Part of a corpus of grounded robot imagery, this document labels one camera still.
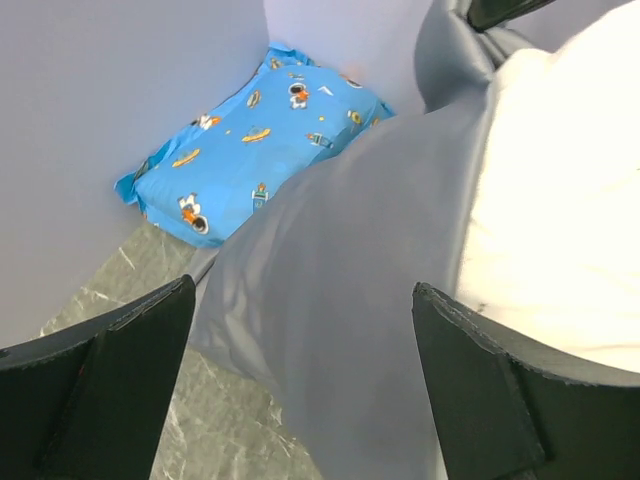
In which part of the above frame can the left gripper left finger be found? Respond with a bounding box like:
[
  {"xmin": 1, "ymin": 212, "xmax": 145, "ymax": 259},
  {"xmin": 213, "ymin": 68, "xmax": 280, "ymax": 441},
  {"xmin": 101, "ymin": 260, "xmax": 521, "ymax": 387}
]
[{"xmin": 1, "ymin": 275, "xmax": 196, "ymax": 480}]

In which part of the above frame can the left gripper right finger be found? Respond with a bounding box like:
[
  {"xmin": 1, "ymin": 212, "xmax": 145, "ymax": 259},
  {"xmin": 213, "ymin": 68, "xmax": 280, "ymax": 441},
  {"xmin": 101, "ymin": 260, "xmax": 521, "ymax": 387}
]
[{"xmin": 413, "ymin": 283, "xmax": 639, "ymax": 479}]

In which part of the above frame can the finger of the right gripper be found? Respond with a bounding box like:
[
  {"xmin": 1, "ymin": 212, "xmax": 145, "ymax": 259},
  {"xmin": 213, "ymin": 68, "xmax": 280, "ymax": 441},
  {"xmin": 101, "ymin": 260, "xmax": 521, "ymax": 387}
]
[{"xmin": 467, "ymin": 0, "xmax": 554, "ymax": 32}]

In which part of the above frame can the grey pillowcase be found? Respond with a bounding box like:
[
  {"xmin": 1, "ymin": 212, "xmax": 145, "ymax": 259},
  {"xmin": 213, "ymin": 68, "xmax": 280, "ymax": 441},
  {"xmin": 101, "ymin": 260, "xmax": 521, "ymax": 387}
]
[{"xmin": 187, "ymin": 0, "xmax": 571, "ymax": 480}]

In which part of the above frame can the blue cartoon print pillow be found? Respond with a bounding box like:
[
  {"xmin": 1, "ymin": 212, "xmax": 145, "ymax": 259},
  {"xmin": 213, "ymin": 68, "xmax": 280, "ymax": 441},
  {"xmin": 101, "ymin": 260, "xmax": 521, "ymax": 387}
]
[{"xmin": 114, "ymin": 43, "xmax": 394, "ymax": 248}]

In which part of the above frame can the white pillow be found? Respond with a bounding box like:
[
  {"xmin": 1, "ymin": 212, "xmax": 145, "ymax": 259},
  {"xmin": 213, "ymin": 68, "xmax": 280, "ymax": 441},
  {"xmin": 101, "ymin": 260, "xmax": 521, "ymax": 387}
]
[{"xmin": 455, "ymin": 1, "xmax": 639, "ymax": 372}]

